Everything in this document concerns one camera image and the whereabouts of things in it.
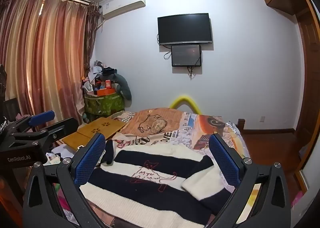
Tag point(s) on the orange striped curtain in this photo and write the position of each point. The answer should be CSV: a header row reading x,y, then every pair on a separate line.
x,y
50,55

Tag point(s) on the large black wall television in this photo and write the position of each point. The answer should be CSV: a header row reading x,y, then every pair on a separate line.
x,y
185,28

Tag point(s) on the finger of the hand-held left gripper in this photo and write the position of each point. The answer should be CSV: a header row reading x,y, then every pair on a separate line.
x,y
62,129
42,116

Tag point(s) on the pink cloth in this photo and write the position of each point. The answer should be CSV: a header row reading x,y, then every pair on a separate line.
x,y
297,199

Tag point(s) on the navy and cream striped sweater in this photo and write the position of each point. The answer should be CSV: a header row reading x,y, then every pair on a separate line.
x,y
150,153

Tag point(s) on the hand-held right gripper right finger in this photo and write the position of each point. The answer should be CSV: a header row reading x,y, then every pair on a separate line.
x,y
225,165

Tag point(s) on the bamboo lap desk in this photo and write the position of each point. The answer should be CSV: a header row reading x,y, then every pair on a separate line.
x,y
100,128

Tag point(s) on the orange flat box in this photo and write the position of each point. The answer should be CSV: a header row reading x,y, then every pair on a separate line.
x,y
105,91

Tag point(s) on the green patterned storage box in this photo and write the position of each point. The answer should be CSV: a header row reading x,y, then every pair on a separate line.
x,y
105,104

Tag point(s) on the printed bed sheet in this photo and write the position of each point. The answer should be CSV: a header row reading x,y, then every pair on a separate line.
x,y
175,123

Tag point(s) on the yellow foam tube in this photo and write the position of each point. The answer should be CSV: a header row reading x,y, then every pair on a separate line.
x,y
183,98

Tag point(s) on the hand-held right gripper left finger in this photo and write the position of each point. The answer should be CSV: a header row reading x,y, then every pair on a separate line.
x,y
90,160

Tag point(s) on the wooden bed frame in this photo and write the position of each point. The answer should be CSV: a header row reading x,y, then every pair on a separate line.
x,y
242,124

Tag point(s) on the pile of clothes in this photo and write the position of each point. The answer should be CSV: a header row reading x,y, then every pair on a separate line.
x,y
97,73

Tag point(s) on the small black wall monitor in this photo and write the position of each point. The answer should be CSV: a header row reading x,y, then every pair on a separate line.
x,y
186,55

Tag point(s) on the small red box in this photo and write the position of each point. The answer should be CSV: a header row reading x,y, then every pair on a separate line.
x,y
108,84

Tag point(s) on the white air conditioner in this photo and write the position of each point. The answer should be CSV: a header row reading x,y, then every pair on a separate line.
x,y
122,4

